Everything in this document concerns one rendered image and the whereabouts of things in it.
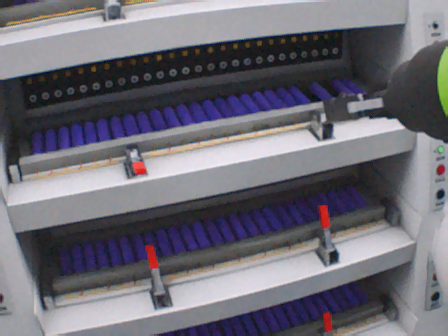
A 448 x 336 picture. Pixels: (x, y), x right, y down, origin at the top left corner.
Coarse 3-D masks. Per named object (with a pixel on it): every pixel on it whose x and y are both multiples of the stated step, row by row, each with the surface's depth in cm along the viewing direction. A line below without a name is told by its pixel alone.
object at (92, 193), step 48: (96, 96) 78; (144, 96) 81; (0, 144) 64; (240, 144) 72; (288, 144) 72; (336, 144) 72; (384, 144) 75; (48, 192) 63; (96, 192) 64; (144, 192) 66; (192, 192) 68
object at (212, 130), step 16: (272, 112) 75; (288, 112) 75; (304, 112) 75; (176, 128) 72; (192, 128) 71; (208, 128) 71; (224, 128) 72; (240, 128) 73; (256, 128) 74; (272, 128) 75; (288, 128) 74; (96, 144) 69; (112, 144) 69; (128, 144) 69; (144, 144) 69; (160, 144) 70; (176, 144) 71; (208, 144) 71; (32, 160) 66; (48, 160) 66; (64, 160) 67; (80, 160) 67; (96, 160) 68; (48, 176) 65
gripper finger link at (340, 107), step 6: (348, 96) 51; (354, 96) 51; (330, 102) 60; (336, 102) 57; (342, 102) 55; (348, 102) 51; (336, 108) 58; (342, 108) 55; (336, 114) 58; (342, 114) 56; (348, 114) 53; (354, 114) 51; (360, 114) 51; (336, 120) 60; (354, 120) 51
